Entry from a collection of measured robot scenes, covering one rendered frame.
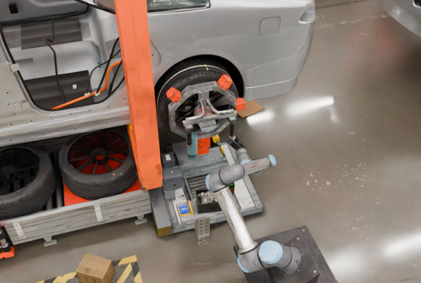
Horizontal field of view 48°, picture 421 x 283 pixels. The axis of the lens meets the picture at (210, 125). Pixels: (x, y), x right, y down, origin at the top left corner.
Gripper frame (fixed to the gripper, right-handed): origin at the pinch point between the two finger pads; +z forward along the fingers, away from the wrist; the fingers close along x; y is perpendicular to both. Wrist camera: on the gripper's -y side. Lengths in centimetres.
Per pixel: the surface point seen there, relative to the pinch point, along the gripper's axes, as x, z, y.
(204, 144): -23.1, 6.1, -6.6
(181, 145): -53, 38, 4
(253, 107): -4, 92, 86
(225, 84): 31.8, 6.7, -35.6
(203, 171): -51, 9, 19
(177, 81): 9, 19, -62
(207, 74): 28, 16, -48
